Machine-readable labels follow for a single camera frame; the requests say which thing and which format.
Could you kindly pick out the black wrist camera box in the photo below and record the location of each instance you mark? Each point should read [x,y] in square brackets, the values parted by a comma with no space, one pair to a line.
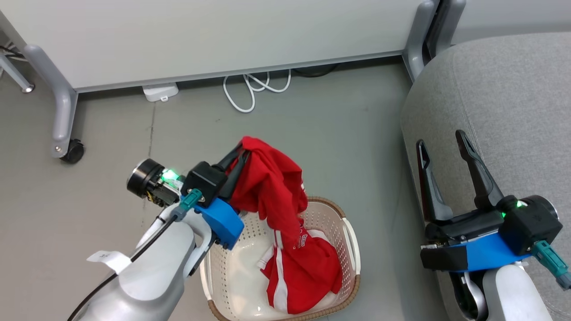
[533,225]
[205,180]

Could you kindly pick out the red white sports clothing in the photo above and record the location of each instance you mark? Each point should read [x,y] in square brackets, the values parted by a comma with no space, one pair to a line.
[276,187]

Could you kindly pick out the cream perforated laundry basket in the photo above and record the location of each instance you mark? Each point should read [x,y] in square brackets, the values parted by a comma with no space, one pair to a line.
[236,272]

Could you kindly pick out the teal right camera connector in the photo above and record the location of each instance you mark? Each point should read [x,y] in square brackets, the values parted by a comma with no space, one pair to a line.
[551,263]

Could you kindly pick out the black caster wheel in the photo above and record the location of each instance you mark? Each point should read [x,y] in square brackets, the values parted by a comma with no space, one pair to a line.
[73,151]

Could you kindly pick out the teal left camera connector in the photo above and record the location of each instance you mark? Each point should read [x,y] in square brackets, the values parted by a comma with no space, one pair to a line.
[189,200]

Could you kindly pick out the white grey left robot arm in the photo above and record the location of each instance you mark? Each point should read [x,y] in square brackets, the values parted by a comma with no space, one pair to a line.
[151,276]

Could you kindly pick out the blue right camera mount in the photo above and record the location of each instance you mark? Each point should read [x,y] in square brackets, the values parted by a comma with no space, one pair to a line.
[488,254]

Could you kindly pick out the teal camera connector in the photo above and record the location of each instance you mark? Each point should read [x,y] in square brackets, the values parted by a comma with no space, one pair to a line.
[189,200]
[551,263]

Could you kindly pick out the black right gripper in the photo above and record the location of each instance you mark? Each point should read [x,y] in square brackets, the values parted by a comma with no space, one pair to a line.
[468,227]

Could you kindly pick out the thin grey leg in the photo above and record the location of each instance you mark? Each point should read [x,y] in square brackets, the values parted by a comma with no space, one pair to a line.
[15,76]

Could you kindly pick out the grey fabric sofa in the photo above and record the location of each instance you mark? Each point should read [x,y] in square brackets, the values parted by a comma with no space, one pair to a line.
[513,111]

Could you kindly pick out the white paper tag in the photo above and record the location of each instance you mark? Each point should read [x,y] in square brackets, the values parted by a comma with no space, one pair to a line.
[111,259]

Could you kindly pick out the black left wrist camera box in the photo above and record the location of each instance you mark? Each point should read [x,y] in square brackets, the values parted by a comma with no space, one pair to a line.
[205,180]

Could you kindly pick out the grey partition leg with caster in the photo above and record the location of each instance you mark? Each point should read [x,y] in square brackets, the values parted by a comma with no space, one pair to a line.
[62,102]

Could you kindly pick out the narrow white partition panel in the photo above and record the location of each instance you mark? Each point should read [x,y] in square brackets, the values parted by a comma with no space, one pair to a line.
[513,18]

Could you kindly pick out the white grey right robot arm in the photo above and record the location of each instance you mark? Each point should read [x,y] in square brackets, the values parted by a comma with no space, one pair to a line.
[513,294]

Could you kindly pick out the blue left camera mount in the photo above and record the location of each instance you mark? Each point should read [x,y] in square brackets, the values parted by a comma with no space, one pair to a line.
[221,220]

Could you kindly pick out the white power adapter box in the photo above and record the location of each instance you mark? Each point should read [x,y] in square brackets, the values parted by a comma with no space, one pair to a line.
[160,91]

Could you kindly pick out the wide white partition panel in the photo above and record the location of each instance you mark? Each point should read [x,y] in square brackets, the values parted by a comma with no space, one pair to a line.
[200,35]

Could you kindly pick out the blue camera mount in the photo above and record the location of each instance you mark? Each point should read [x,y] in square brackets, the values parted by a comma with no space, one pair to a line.
[488,254]
[221,220]

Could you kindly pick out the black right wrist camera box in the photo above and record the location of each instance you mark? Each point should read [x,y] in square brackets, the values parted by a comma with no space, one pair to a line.
[533,225]

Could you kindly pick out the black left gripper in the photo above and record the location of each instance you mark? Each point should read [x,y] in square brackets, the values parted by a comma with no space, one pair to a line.
[149,180]

